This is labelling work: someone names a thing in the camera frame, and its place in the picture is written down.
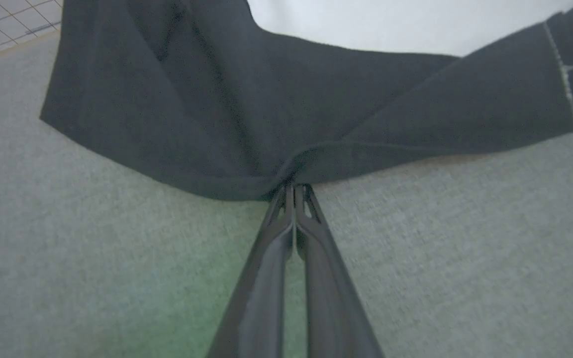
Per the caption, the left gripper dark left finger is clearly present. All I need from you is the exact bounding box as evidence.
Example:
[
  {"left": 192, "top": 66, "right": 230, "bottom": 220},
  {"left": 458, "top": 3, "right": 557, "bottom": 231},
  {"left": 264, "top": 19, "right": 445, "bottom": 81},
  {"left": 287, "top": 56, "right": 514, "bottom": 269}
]
[{"left": 206, "top": 184, "right": 295, "bottom": 358}]

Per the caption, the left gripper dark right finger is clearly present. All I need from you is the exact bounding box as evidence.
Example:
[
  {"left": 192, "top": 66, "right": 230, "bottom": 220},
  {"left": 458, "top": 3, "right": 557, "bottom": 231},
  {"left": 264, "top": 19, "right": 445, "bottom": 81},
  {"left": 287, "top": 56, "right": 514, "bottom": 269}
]
[{"left": 294, "top": 184, "right": 385, "bottom": 358}]

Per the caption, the black and white garment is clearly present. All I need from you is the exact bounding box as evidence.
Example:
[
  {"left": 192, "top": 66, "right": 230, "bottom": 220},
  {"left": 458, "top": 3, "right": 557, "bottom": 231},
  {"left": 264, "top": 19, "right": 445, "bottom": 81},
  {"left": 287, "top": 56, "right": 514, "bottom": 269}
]
[{"left": 39, "top": 0, "right": 573, "bottom": 202}]

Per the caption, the grey fabric sofa seat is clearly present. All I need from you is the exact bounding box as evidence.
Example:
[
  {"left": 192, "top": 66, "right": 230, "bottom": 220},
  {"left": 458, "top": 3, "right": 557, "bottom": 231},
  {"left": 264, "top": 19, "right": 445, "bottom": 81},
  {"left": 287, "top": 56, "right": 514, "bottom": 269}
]
[{"left": 0, "top": 30, "right": 573, "bottom": 358}]

